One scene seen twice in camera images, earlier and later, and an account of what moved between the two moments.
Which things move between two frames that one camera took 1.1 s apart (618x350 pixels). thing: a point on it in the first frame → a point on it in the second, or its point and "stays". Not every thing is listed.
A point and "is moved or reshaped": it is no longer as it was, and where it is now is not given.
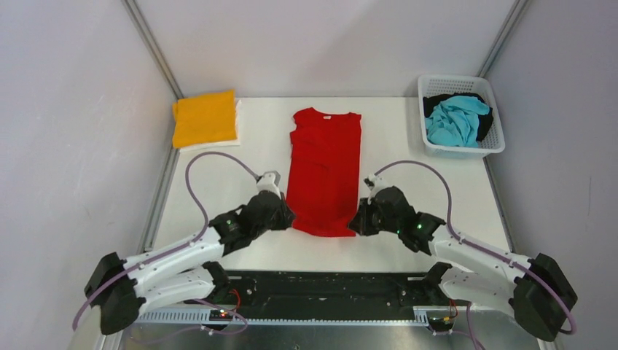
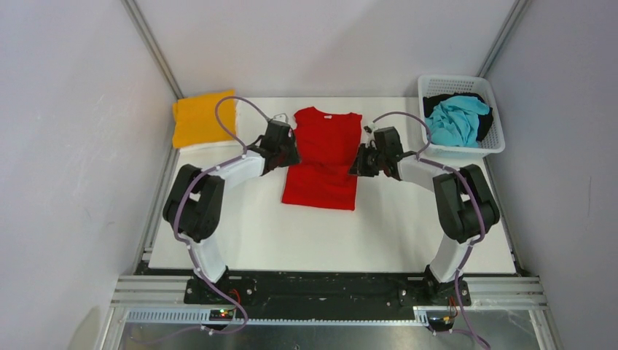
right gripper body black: [372, 222] → [370, 160]
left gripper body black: [278, 221] → [288, 153]
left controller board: [219, 315] stays
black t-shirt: [484, 121] stays
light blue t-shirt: [455, 121] stays
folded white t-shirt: [224, 144] stays
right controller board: [441, 324] stays
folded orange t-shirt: [204, 118] stays
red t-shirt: [323, 172] is moved or reshaped
